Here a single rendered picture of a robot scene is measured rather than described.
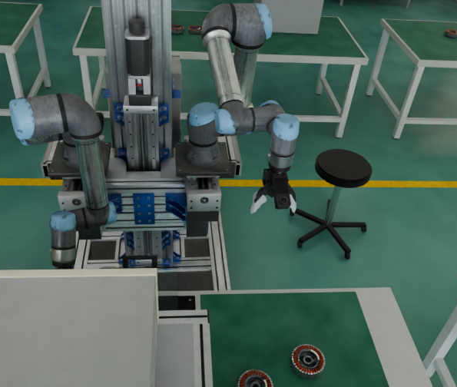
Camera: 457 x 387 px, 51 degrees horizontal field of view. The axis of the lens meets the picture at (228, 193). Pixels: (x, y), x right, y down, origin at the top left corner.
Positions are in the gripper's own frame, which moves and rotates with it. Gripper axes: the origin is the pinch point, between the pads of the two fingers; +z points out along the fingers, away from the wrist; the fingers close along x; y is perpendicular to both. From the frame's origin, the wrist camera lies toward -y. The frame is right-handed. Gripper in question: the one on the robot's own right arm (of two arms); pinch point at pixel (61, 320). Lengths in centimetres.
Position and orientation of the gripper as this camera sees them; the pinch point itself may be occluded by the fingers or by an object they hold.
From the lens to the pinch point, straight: 170.2
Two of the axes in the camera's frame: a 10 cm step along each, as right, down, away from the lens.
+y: -0.5, -1.7, 9.8
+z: -0.5, 9.8, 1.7
